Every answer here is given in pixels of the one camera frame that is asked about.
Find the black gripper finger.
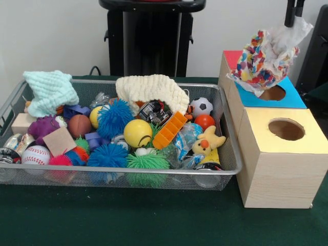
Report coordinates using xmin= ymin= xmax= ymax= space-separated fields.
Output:
xmin=294 ymin=0 xmax=304 ymax=18
xmin=284 ymin=0 xmax=295 ymax=28

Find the white paper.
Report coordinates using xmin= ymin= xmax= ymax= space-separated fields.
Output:
xmin=225 ymin=17 xmax=315 ymax=98

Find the cream knitted cloth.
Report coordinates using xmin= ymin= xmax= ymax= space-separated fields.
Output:
xmin=115 ymin=74 xmax=190 ymax=115

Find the mint knitted cloth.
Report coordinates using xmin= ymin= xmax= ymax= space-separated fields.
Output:
xmin=23 ymin=70 xmax=80 ymax=118

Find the wooden box with three holes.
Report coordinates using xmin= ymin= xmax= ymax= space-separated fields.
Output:
xmin=218 ymin=50 xmax=328 ymax=210

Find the shallow mesh bin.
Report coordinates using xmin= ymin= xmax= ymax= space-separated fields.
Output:
xmin=0 ymin=78 xmax=243 ymax=192

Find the black chair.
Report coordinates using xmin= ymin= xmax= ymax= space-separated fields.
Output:
xmin=294 ymin=4 xmax=328 ymax=97

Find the green covered side table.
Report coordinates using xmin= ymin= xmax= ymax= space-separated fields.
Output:
xmin=302 ymin=83 xmax=328 ymax=110

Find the black white soccer ball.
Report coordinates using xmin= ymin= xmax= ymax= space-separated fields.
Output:
xmin=190 ymin=96 xmax=214 ymax=119

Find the yellow plush toy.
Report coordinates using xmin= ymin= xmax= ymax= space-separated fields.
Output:
xmin=192 ymin=125 xmax=227 ymax=157

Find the orange plastic brick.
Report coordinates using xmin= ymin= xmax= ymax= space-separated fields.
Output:
xmin=153 ymin=110 xmax=188 ymax=151

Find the yellow ball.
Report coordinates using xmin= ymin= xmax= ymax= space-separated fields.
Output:
xmin=123 ymin=119 xmax=153 ymax=149

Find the blue spiky ball with eyes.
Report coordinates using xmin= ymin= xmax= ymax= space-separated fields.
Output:
xmin=96 ymin=98 xmax=136 ymax=140

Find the green spiky ball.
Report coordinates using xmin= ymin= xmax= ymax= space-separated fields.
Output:
xmin=125 ymin=151 xmax=171 ymax=188

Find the dark green tablecloth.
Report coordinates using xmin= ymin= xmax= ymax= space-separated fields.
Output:
xmin=0 ymin=75 xmax=328 ymax=246

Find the white baseball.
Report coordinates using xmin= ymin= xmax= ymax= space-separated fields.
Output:
xmin=21 ymin=145 xmax=51 ymax=166

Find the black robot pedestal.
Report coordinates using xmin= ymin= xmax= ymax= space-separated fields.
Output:
xmin=98 ymin=0 xmax=207 ymax=77

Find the black cable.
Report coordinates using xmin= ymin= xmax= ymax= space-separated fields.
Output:
xmin=89 ymin=65 xmax=109 ymax=76

